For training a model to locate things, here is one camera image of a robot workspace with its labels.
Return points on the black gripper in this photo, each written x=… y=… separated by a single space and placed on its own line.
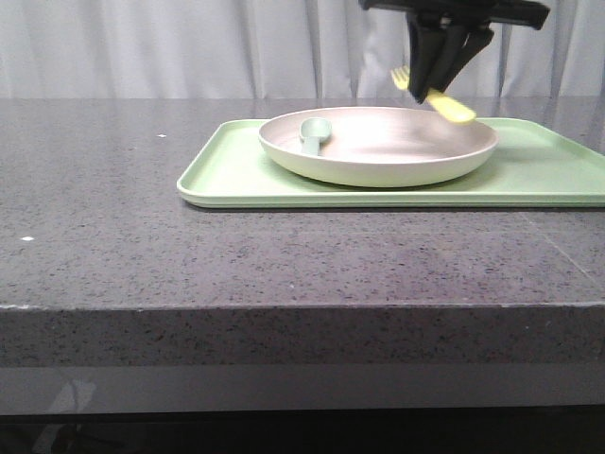
x=439 y=53

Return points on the yellow plastic fork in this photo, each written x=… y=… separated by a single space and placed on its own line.
x=448 y=107

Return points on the beige round plate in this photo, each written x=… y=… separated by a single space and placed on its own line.
x=380 y=147

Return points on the light green rectangular tray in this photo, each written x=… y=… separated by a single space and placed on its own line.
x=531 y=167

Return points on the sage green plastic spoon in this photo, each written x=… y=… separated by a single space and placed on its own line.
x=314 y=132

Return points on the white pleated curtain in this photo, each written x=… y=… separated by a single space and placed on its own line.
x=273 y=49

